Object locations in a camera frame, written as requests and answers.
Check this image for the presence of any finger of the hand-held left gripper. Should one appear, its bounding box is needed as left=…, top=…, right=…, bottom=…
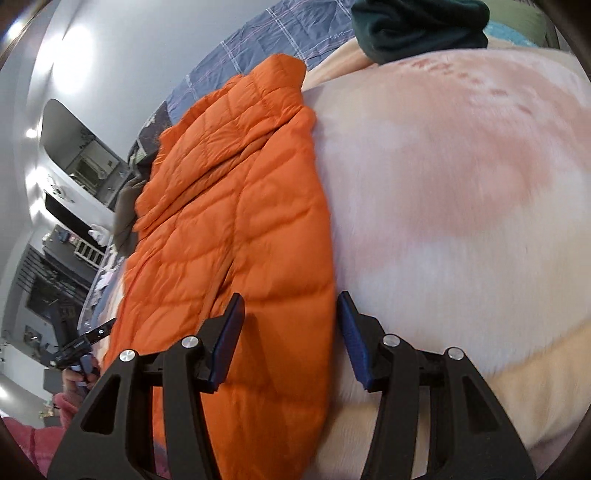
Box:
left=88, top=318, right=117, bottom=345

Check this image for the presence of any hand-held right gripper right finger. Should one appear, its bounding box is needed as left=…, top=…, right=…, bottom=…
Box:
left=336, top=291, right=539, bottom=480

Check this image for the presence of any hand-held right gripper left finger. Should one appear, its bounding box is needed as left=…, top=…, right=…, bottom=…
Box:
left=46, top=292, right=245, bottom=480

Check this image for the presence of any orange puffer jacket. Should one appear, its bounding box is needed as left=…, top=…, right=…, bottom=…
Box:
left=102, top=54, right=337, bottom=480

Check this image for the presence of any person's left hand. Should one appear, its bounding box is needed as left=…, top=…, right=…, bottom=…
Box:
left=62, top=356, right=100, bottom=398

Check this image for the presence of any black shelf unit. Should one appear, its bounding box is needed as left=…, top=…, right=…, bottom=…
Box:
left=25, top=225, right=114, bottom=326

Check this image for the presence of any olive grey cloth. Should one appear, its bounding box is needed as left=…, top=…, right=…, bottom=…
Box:
left=113, top=175, right=151, bottom=254

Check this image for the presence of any pink fleece blanket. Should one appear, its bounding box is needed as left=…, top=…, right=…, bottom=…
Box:
left=78, top=37, right=591, bottom=480

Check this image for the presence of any dark printed pillow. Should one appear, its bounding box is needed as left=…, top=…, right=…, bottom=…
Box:
left=129, top=104, right=188, bottom=162

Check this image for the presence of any dark green folded garment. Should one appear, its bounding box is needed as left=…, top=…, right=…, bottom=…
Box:
left=351, top=0, right=490, bottom=65

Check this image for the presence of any blue plaid bed sheet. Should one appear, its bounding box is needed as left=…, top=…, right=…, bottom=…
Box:
left=127, top=0, right=370, bottom=162

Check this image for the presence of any green pillow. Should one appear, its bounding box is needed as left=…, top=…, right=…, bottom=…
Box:
left=480, top=0, right=557, bottom=47

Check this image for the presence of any white wall cabinet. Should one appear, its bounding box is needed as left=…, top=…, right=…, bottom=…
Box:
left=39, top=99, right=131, bottom=210

